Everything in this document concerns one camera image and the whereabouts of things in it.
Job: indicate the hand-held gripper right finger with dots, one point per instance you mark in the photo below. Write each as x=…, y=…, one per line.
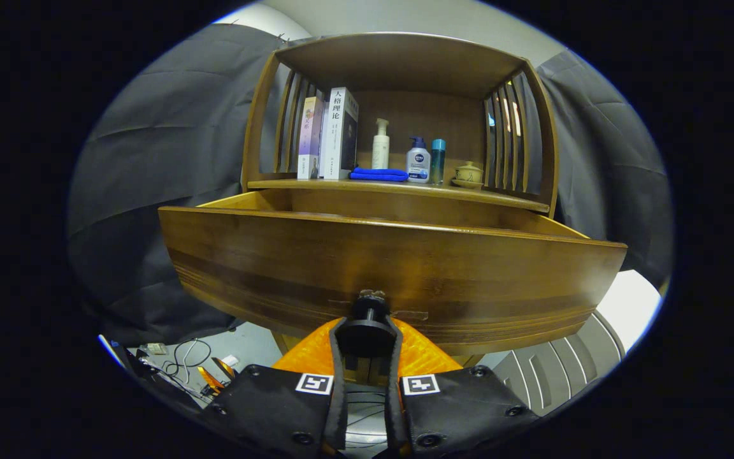
x=394, y=408

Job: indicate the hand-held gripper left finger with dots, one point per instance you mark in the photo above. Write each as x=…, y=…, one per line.
x=339, y=408

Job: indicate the wooden drawer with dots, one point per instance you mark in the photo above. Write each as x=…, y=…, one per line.
x=373, y=255

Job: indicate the wooden countertop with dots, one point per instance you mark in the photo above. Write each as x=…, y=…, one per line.
x=341, y=185

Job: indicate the wooden cabinet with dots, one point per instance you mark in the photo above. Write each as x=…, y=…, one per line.
x=418, y=115

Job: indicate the orange black tool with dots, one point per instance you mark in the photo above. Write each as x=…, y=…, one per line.
x=223, y=368

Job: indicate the small white adapter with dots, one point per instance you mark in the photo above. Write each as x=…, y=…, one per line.
x=157, y=348

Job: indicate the blue folded cloth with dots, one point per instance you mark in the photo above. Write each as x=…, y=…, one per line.
x=376, y=174

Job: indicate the white bottle with blue pump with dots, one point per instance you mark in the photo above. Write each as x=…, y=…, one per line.
x=418, y=166

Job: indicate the beige lidded teacup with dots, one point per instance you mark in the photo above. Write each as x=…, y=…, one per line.
x=469, y=173

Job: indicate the teal bottle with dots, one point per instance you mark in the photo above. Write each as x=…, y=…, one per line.
x=438, y=162

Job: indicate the thick white book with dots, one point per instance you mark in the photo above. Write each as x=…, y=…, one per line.
x=335, y=137

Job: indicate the purple book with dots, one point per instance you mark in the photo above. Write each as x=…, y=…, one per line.
x=309, y=137

